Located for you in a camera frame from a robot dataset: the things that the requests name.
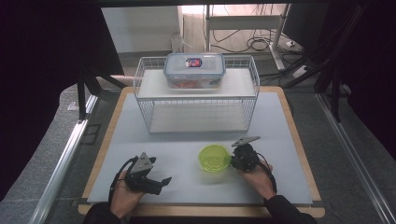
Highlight pale grey table mat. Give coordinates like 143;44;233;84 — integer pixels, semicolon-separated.
87;91;314;206

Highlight clear lidded food container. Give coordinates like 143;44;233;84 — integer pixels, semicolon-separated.
163;52;226;91

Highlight person's right hand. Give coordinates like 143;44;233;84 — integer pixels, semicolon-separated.
237;161;276;202

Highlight black floor cables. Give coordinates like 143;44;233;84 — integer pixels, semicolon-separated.
211;29;275;54

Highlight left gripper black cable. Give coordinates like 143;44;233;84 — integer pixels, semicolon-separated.
107;156;139;203

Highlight white power strip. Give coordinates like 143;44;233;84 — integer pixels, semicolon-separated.
292;64;311;79

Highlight white wire shelf rack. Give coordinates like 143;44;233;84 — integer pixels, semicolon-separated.
133;55;261;134

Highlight white metal desk frame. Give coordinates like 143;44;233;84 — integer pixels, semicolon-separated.
204;3;292;72

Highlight person's left hand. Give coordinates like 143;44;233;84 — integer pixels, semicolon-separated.
109;169;146;218

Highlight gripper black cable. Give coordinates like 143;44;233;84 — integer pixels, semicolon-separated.
255;152;278;194
107;156;139;203

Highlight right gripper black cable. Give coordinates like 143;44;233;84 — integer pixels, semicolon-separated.
255;152;278;194

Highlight clear container with green lid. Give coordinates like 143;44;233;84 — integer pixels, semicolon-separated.
197;144;233;185

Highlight black metal stand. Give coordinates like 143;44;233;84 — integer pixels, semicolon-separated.
76;63;129;120
312;6;368;123

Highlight aluminium rail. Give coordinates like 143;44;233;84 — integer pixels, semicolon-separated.
314;91;396;224
29;92;99;224

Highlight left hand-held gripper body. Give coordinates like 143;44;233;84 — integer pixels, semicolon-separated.
123;151;163;196

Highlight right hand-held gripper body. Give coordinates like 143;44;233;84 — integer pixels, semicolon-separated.
230;135;262;173

